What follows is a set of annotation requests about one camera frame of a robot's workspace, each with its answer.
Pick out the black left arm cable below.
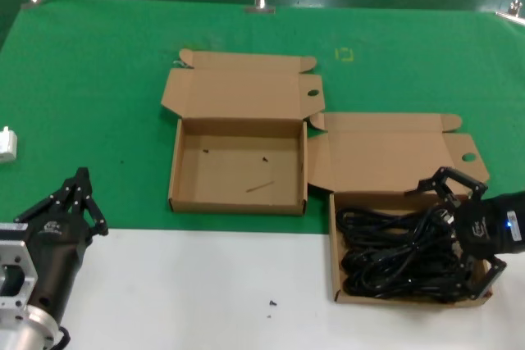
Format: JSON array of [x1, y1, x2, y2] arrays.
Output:
[[51, 325, 71, 350]]

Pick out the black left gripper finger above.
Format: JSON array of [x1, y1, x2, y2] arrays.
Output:
[[75, 167, 109, 238], [13, 167, 85, 225]]

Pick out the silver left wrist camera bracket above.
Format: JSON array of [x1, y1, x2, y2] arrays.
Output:
[[0, 239, 40, 310]]

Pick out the green cloth table mat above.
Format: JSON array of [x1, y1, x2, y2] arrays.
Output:
[[0, 0, 525, 240]]

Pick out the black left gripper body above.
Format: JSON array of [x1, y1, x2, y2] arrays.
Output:
[[0, 212, 94, 322]]

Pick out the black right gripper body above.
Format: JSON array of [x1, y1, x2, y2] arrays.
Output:
[[453, 190, 525, 261]]

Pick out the thin brown stick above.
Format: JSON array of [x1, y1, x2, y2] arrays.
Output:
[[245, 180, 275, 193]]

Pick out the white power adapter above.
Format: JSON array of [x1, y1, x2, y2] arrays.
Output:
[[0, 125, 20, 165]]

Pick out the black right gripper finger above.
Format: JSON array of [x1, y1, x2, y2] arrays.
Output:
[[404, 166, 489, 207], [458, 255, 508, 302]]

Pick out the open brown cardboard box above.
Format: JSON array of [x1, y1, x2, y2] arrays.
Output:
[[306, 111, 493, 306], [159, 48, 326, 216]]

